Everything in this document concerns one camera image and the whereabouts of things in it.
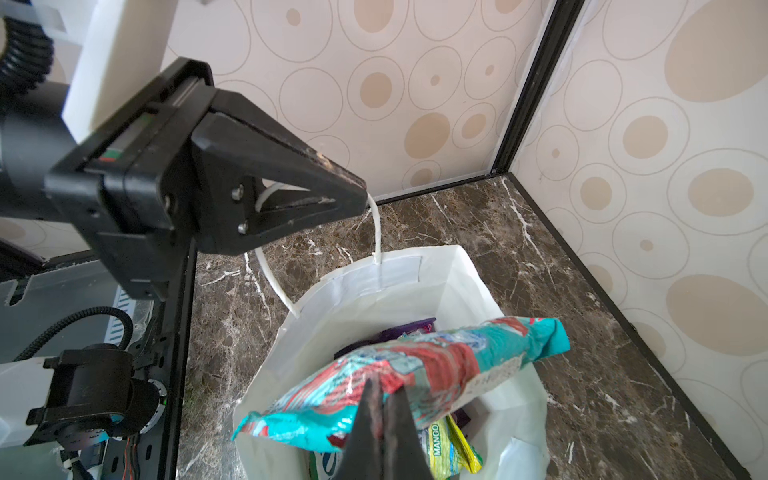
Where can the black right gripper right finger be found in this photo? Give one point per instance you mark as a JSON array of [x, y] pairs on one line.
[[402, 455]]

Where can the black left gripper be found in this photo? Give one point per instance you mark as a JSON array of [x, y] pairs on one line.
[[127, 189]]

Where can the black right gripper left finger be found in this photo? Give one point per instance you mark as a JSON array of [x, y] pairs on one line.
[[363, 452]]

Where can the yellow green Fox's candy bag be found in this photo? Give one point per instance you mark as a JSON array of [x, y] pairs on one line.
[[447, 451]]

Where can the Fox's mint blossom candy bag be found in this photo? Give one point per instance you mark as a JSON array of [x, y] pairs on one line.
[[440, 372]]

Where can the white paper bag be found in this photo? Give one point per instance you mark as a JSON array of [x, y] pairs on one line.
[[388, 289]]

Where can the purple Fox's candy bag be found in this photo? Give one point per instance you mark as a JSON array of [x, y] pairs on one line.
[[413, 328]]

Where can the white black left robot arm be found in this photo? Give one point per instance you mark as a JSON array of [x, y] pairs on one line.
[[75, 385]]

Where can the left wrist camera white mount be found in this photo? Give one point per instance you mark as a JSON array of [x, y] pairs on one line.
[[122, 47]]

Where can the black corner frame post left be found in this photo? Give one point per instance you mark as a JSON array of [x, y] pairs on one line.
[[563, 22]]

